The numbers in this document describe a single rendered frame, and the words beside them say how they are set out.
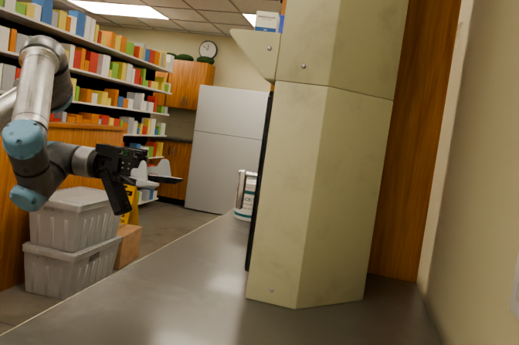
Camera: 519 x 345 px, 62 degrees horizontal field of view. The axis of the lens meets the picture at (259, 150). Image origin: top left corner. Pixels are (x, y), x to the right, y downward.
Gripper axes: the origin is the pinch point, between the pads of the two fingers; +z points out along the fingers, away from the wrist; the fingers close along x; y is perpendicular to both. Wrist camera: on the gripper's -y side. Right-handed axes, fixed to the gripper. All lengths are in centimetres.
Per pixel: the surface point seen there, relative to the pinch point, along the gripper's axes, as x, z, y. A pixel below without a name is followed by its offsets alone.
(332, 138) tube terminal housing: -2.6, 35.9, 16.3
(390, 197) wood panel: 32, 52, 2
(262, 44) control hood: -5.1, 18.9, 33.8
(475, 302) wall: -10, 66, -9
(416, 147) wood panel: 32, 57, 17
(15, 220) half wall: 148, -173, -67
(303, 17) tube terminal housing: -5.1, 26.7, 40.1
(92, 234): 169, -128, -72
